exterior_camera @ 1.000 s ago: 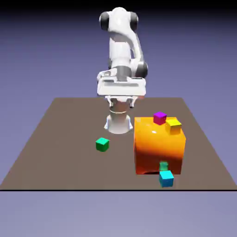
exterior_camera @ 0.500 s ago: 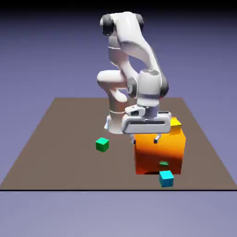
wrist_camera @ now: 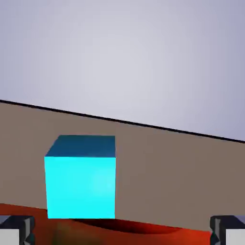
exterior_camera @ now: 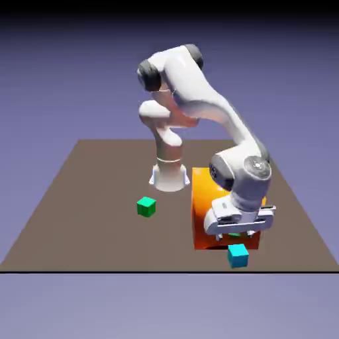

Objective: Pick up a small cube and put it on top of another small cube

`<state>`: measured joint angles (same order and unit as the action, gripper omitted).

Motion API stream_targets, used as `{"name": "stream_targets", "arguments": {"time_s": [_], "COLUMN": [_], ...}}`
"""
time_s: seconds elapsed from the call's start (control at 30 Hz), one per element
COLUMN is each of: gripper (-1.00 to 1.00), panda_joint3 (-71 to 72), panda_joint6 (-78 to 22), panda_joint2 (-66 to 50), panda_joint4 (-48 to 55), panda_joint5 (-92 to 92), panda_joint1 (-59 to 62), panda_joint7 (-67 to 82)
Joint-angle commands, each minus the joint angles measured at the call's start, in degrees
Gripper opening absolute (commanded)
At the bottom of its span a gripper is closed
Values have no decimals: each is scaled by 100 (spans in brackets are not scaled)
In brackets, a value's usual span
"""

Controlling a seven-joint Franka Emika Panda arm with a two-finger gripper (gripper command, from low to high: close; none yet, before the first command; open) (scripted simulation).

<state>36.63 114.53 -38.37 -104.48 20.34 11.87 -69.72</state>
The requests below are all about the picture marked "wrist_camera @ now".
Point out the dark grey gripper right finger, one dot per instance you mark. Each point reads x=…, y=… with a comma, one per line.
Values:
x=227, y=223

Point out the small cyan cube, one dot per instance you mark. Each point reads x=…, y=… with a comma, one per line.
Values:
x=80, y=187

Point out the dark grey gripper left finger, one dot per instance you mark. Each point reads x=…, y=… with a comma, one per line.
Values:
x=13, y=224

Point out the large red box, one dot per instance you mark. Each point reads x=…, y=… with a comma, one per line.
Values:
x=124, y=235

